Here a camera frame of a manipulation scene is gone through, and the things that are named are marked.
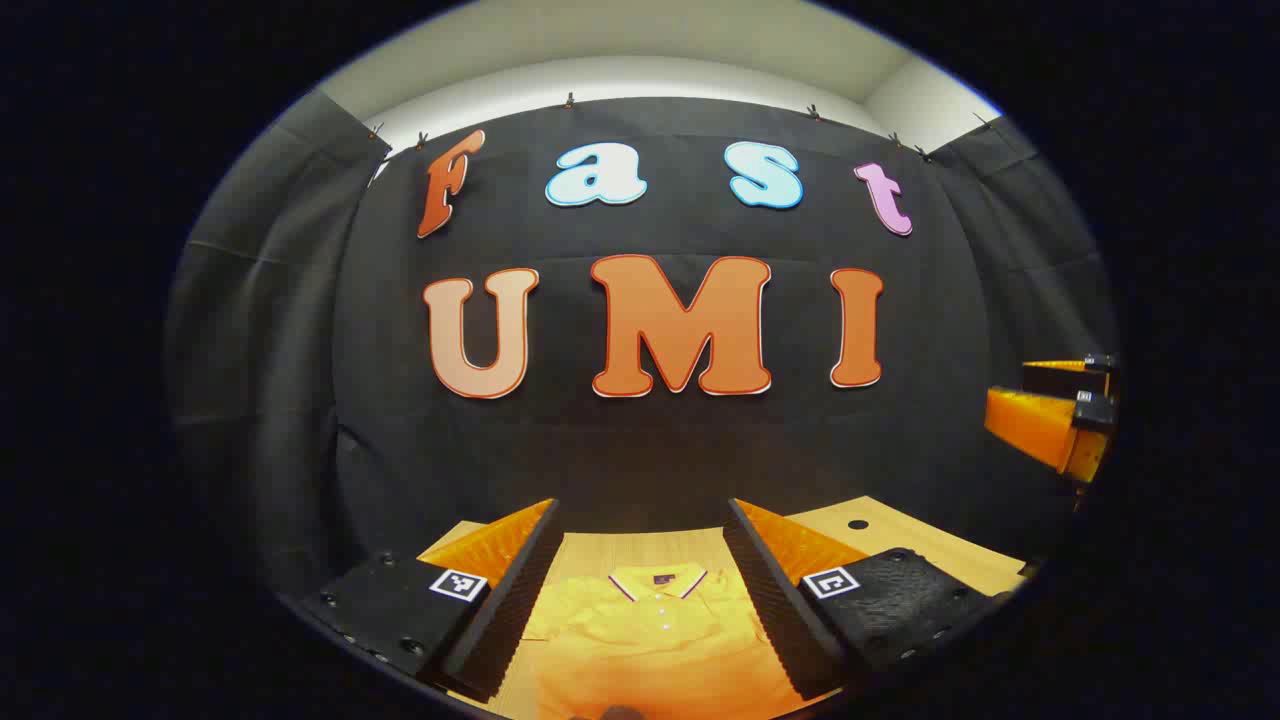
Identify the black backdrop cloth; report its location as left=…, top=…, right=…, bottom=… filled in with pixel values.
left=165, top=90, right=1118, bottom=601

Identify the orange T-shirt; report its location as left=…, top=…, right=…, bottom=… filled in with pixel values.
left=520, top=562, right=801, bottom=720

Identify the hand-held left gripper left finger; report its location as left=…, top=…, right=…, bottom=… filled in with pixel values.
left=300, top=497, right=563, bottom=703

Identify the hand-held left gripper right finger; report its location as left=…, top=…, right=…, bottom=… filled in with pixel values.
left=722, top=497, right=1011, bottom=701

